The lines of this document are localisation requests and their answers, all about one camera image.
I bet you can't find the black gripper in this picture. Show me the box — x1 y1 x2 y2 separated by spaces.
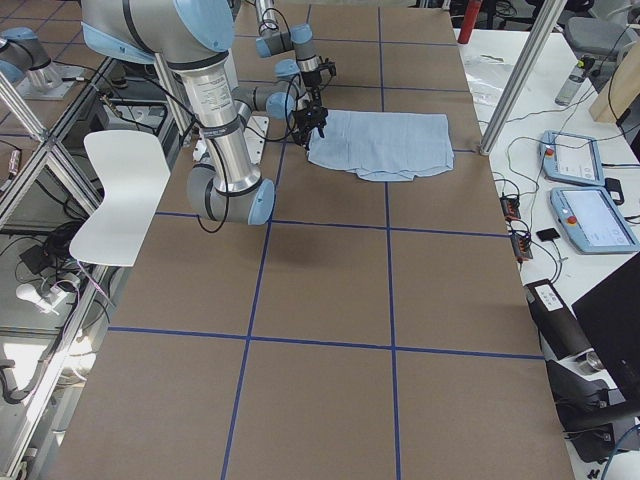
302 70 323 108
293 106 328 148

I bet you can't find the light blue button-up shirt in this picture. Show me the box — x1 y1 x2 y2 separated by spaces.
308 110 455 182

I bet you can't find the spare robot arm behind frame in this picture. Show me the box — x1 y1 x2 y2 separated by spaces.
1 27 85 100

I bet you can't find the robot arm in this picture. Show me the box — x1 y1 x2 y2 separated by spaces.
254 0 323 106
81 1 336 225

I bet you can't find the red bottle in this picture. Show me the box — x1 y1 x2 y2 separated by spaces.
457 0 483 45

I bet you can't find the white plastic chair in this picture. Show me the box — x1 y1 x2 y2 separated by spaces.
69 130 170 267

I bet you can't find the upper blue teach pendant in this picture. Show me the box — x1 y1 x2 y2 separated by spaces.
539 130 605 186

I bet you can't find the blue teach pendant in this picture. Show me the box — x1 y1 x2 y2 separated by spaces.
549 186 639 254
539 130 605 186

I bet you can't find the clear water bottle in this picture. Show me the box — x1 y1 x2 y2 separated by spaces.
554 55 595 106

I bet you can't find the lower blue teach pendant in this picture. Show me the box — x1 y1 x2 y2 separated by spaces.
549 186 639 254

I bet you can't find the grey office chair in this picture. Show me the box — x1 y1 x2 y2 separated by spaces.
564 1 639 64

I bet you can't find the wooden board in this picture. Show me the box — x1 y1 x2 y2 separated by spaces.
589 40 639 123

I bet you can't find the black power adapter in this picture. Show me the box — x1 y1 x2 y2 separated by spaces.
604 177 625 206

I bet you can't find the black monitor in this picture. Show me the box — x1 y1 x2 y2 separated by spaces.
572 255 639 400

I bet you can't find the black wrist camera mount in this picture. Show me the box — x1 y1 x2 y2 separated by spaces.
317 58 337 79

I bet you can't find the aluminium frame post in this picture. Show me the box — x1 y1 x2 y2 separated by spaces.
478 0 566 156

